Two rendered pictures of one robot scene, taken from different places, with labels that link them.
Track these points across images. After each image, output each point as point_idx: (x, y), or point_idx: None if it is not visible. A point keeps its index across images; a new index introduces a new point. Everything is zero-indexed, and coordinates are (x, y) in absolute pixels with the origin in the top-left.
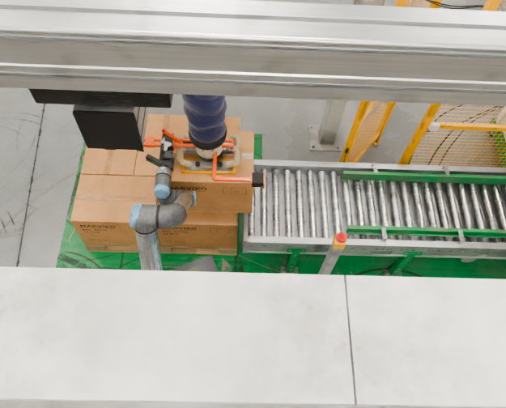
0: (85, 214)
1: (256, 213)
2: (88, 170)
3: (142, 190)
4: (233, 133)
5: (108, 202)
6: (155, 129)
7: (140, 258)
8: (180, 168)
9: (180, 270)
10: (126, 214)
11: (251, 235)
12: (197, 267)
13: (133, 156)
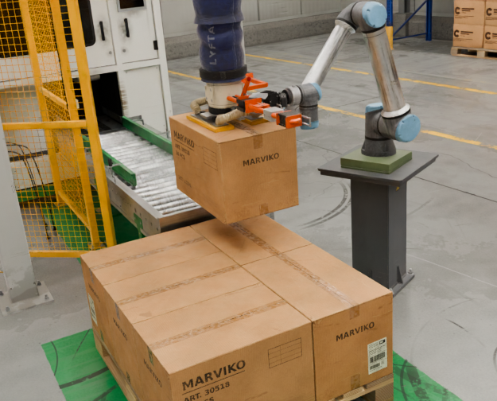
0: (366, 286)
1: None
2: (297, 317)
3: (277, 266)
4: (183, 120)
5: (327, 279)
6: (156, 301)
7: (394, 67)
8: (263, 123)
9: (354, 172)
10: (325, 262)
11: None
12: (338, 168)
13: (228, 295)
